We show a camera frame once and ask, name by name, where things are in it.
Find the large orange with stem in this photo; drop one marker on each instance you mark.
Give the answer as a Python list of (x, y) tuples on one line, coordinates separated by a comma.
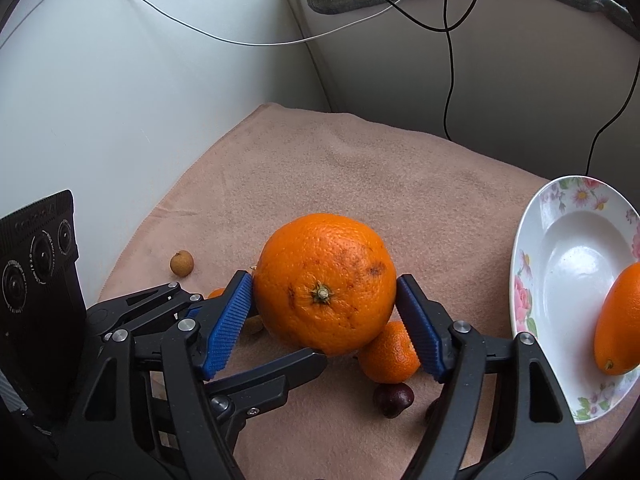
[(325, 270)]

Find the dark red round fruit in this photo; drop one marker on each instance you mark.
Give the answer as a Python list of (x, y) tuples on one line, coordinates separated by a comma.
[(393, 399)]

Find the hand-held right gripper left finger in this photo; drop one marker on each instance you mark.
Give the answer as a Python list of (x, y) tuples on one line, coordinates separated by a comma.
[(230, 320)]

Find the pink blanket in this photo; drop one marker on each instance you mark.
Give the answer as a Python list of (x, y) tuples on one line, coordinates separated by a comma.
[(375, 170)]

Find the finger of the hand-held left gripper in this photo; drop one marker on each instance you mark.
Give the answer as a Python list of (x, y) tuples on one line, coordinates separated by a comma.
[(145, 301), (280, 371)]

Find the small tangerine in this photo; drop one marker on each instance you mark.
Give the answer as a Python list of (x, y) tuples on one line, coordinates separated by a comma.
[(387, 355)]

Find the large smooth orange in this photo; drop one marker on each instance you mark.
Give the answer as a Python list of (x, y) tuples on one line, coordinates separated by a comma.
[(622, 320)]

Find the white floral bowl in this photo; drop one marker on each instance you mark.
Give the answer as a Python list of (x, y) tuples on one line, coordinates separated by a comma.
[(565, 260)]

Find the brown longan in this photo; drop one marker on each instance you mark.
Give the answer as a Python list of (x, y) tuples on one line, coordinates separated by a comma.
[(181, 263), (256, 325)]

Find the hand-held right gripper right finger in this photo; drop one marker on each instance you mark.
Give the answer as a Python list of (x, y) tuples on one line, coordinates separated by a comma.
[(420, 325)]

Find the small orange kumquat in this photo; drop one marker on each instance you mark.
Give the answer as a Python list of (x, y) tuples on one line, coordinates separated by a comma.
[(216, 293)]

